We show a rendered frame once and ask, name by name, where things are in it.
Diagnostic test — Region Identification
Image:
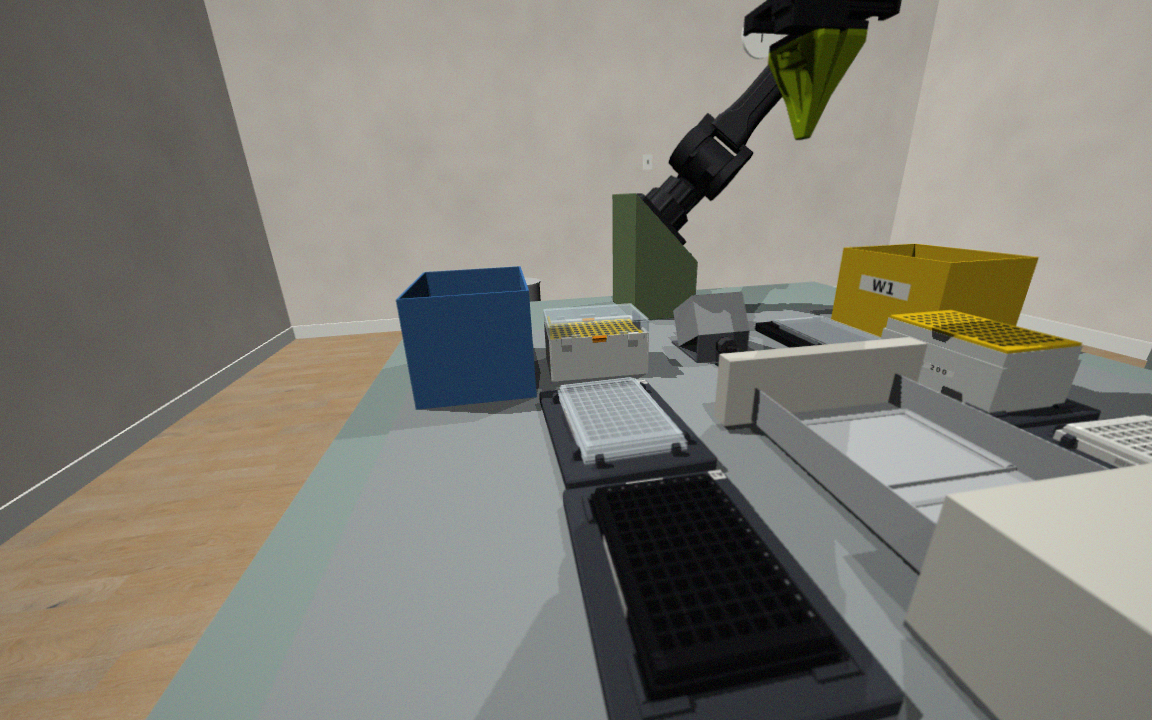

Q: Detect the yellow open-top bin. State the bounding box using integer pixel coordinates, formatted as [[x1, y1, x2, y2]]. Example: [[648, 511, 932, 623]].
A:
[[831, 244, 1039, 338]]

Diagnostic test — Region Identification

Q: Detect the blue open-top bin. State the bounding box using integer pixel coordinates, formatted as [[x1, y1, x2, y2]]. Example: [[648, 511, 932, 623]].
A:
[[396, 266, 537, 410]]

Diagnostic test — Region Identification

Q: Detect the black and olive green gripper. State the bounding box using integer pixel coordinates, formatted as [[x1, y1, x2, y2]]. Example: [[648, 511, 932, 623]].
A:
[[743, 0, 902, 141]]

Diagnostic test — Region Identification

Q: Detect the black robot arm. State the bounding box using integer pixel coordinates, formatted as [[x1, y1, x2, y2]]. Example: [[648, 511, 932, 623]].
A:
[[638, 65, 782, 245]]

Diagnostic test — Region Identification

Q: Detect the pale grey bench mat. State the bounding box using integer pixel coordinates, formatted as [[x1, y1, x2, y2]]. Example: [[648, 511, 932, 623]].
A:
[[257, 319, 990, 720]]

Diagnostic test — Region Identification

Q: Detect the white multi-well plate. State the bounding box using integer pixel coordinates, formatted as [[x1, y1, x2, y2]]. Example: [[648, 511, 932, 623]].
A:
[[558, 377, 688, 465]]

